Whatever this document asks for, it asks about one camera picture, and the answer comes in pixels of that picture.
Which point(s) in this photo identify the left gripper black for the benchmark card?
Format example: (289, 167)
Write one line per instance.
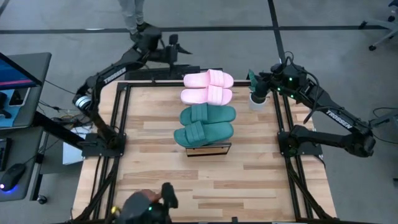
(169, 54)

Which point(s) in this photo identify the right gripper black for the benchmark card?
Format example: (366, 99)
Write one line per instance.
(289, 82)

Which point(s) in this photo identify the pink foam slide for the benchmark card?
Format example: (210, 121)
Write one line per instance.
(199, 80)
(196, 96)

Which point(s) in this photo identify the teal foam slide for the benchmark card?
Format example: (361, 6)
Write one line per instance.
(214, 133)
(220, 114)

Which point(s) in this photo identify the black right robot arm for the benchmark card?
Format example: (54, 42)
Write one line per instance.
(339, 119)

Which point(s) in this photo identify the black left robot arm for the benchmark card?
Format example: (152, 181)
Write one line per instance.
(115, 74)

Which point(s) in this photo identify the green plant in white pot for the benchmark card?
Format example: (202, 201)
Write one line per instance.
(258, 105)

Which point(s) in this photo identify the person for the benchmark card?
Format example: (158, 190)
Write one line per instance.
(130, 12)

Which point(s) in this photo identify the grey office chair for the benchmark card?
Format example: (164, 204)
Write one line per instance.
(377, 23)

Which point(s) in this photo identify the person's hand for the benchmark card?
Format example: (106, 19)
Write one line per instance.
(154, 196)

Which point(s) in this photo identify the black support beam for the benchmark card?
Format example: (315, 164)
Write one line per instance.
(53, 127)

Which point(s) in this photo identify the white box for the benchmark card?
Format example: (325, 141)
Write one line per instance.
(70, 155)

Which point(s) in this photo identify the desk computer monitor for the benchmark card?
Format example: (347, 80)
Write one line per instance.
(15, 76)

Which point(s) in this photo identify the smartphone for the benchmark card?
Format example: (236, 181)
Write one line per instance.
(18, 97)

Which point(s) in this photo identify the grey desk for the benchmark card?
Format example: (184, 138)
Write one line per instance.
(21, 149)

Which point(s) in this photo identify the black caster wheel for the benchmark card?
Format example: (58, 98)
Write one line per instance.
(42, 199)

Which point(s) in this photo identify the black keyboard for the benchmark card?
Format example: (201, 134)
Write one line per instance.
(3, 154)

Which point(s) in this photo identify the black computer mouse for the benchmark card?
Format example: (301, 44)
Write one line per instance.
(12, 175)

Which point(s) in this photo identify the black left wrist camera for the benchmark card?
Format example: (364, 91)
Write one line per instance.
(173, 40)

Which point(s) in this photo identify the black frame wooden shelf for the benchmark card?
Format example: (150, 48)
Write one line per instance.
(208, 151)

